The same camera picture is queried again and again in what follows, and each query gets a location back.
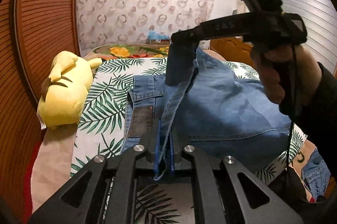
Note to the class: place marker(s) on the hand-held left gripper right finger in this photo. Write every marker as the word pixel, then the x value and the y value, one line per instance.
pixel 171 158

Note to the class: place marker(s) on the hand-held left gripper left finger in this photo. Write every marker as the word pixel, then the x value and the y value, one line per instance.
pixel 157 150

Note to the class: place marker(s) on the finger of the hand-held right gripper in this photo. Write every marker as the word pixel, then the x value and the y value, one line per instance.
pixel 181 61

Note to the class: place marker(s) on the blue denim pants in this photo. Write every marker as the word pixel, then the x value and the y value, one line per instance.
pixel 223 108

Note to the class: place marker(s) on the person's right forearm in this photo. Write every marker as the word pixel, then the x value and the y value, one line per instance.
pixel 316 108

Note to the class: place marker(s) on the person's right hand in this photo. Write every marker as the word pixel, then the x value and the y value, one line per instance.
pixel 273 76

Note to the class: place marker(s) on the brown cardboard box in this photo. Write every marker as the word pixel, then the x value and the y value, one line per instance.
pixel 158 42

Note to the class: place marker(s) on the blue cloth bundle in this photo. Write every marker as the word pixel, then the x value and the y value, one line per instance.
pixel 156 35

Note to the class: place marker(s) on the wooden side cabinet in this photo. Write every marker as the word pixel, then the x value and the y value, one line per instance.
pixel 231 50

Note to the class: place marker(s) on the grey window blind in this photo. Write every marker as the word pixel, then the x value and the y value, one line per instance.
pixel 310 8

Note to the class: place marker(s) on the leaf print bed sheet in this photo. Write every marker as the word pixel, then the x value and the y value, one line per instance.
pixel 105 108

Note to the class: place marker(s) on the floral blanket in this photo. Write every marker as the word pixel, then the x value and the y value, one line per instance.
pixel 55 161

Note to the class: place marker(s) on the yellow plush toy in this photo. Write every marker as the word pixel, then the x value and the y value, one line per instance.
pixel 63 92

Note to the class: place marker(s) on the blue denim garment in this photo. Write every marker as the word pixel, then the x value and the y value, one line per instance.
pixel 316 174

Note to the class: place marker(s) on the wooden slatted wardrobe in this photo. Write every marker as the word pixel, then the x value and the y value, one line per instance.
pixel 39 16

